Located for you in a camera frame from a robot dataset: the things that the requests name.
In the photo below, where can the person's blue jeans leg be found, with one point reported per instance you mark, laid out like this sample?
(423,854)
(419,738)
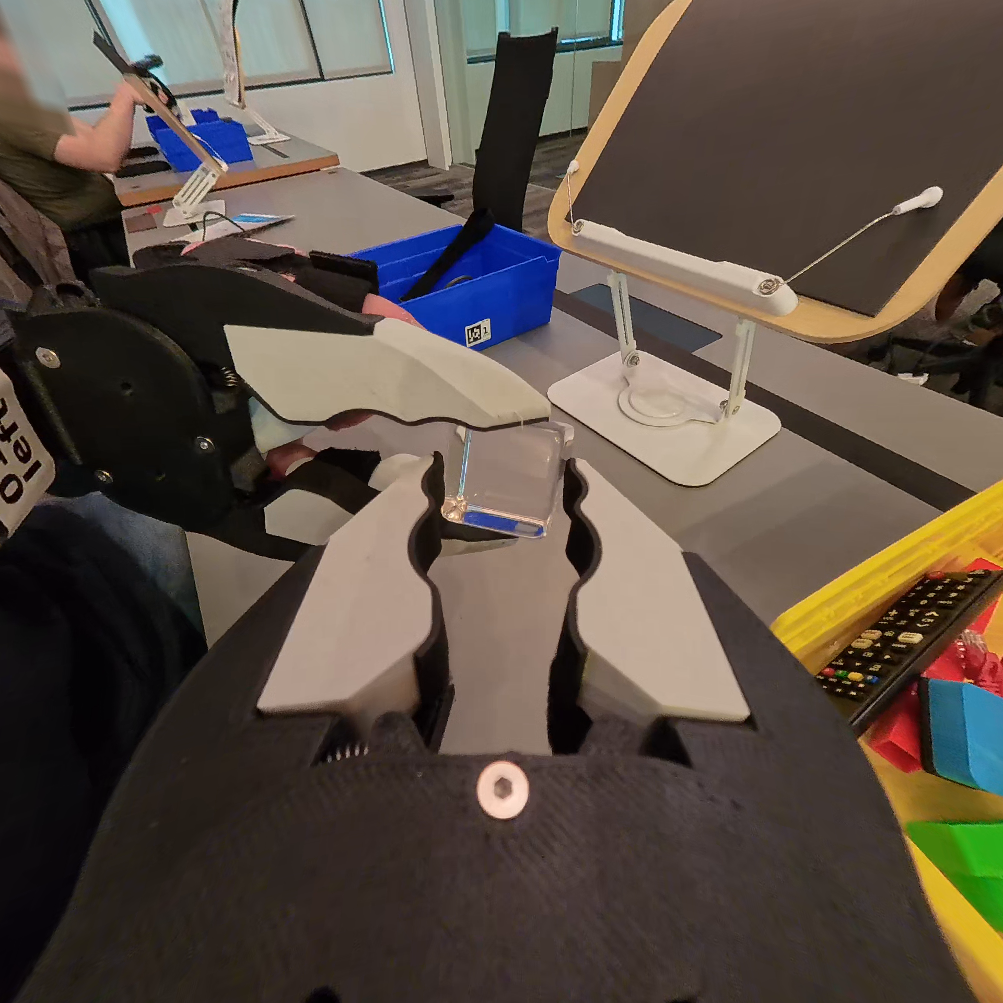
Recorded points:
(133,541)

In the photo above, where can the white stand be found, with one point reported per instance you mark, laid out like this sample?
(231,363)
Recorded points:
(235,70)

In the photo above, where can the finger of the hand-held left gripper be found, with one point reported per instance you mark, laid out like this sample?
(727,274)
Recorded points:
(392,376)
(302,517)

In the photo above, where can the blue foam eraser block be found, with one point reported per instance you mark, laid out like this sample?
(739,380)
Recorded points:
(968,736)

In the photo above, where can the tilted book stand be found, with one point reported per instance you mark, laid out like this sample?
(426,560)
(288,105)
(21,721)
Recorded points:
(184,141)

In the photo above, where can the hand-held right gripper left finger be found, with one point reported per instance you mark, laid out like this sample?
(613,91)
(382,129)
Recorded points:
(345,611)

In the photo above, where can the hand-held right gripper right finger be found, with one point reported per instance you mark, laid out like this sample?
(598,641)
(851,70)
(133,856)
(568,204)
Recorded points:
(650,627)

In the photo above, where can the black board book stand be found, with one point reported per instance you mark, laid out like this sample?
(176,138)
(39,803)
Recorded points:
(783,117)

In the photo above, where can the yellow plastic bin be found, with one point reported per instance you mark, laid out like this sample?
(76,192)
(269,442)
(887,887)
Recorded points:
(862,595)

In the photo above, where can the red block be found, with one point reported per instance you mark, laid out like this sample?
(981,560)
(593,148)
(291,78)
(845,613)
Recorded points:
(897,736)

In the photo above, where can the black remote control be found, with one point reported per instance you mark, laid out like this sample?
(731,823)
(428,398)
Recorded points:
(901,635)

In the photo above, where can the person's left hand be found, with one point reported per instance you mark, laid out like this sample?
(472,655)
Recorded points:
(388,308)

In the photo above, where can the clear acrylic cube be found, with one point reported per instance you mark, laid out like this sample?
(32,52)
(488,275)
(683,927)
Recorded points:
(509,478)

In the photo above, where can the dark cloth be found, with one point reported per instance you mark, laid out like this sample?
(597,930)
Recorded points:
(31,243)

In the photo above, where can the blue and white paper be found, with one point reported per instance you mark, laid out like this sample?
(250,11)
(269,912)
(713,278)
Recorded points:
(251,221)

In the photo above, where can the wooden top desk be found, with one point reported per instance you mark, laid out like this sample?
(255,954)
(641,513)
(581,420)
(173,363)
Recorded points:
(298,161)

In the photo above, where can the green block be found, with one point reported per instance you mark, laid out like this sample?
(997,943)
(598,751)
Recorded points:
(964,854)

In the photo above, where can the blue plastic bin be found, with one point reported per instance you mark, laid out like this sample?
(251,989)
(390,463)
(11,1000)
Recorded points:
(204,145)
(501,290)

